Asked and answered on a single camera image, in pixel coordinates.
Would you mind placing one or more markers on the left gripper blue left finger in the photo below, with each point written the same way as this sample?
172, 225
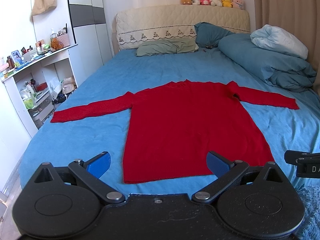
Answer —
88, 173

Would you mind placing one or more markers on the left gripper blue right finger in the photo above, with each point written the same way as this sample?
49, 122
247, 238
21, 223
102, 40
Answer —
227, 172

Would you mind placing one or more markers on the red long-sleeve sweater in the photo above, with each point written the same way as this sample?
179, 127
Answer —
174, 126

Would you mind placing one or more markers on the blue bed sheet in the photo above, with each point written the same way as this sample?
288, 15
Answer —
62, 142

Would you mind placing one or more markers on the blue shaggy rug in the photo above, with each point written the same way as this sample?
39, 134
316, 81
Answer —
310, 227

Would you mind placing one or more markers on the teal duvet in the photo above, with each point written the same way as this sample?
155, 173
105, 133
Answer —
273, 68

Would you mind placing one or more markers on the white shelf desk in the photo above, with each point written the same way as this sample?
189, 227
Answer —
43, 75

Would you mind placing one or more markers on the light blue blanket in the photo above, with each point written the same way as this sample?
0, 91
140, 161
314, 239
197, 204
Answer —
276, 39

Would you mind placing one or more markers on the small brown teddy bear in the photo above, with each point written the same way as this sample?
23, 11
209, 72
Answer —
56, 44

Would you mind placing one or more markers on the green pillow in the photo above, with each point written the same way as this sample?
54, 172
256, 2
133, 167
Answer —
167, 46

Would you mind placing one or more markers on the dark teal pillow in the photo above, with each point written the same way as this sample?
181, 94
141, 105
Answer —
209, 35

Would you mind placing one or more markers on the cream quilted headboard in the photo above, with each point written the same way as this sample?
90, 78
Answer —
135, 26

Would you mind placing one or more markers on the white wardrobe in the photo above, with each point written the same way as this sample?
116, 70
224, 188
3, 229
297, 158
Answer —
90, 34

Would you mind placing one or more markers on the beige curtain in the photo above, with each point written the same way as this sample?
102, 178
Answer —
298, 17

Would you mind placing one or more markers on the white bear plush toy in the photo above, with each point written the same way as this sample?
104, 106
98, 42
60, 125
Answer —
216, 3

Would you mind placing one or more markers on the yellow plush toy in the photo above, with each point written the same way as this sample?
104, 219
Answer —
227, 3

